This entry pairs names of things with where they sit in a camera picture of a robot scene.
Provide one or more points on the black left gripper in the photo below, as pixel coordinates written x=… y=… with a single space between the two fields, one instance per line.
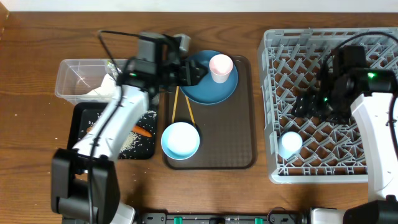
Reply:
x=184 y=73

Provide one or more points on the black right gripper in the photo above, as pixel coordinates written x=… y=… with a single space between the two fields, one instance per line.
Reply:
x=311 y=106

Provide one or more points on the pink cup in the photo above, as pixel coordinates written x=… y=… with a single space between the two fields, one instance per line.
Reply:
x=220 y=67

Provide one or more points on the light blue bowl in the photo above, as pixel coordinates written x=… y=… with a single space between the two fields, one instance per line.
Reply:
x=180 y=141

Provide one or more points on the light blue cup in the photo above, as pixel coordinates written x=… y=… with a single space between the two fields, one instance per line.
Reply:
x=289 y=144

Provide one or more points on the green snack wrapper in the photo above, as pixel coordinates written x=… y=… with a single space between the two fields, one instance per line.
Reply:
x=113 y=70

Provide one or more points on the orange carrot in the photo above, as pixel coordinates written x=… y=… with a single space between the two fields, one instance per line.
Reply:
x=141 y=131

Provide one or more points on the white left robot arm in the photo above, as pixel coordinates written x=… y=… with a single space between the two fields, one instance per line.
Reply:
x=84 y=184

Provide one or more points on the grey dishwasher rack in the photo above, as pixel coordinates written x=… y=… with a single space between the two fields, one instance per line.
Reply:
x=289 y=60

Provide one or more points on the clear plastic waste bin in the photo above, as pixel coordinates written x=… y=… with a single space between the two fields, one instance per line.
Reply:
x=76 y=77

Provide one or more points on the white crumpled tissue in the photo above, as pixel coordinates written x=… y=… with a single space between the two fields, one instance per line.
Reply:
x=107 y=87

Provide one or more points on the spilled white rice pile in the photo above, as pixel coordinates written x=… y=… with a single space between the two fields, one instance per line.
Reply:
x=135 y=146

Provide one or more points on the black plastic tray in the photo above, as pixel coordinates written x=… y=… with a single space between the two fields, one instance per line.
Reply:
x=76 y=118

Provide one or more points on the brown serving tray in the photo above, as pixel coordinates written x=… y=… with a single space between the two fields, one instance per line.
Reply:
x=227 y=129

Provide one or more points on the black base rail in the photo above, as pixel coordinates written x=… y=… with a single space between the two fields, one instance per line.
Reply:
x=276 y=217

